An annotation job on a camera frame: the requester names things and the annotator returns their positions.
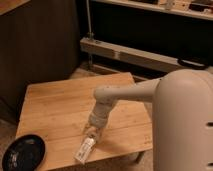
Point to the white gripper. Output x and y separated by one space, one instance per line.
99 119

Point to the clear plastic bottle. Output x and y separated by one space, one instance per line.
86 148

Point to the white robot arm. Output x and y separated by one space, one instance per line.
106 98

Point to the black ceramic bowl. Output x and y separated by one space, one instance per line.
24 154

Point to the wooden table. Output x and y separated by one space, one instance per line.
58 111

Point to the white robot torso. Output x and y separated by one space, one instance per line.
183 122

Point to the metal pole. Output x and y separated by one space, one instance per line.
90 32

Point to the grey metal beam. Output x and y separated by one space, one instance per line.
130 55

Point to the wooden shelf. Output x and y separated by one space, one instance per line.
176 7

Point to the black handle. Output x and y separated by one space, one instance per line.
193 66

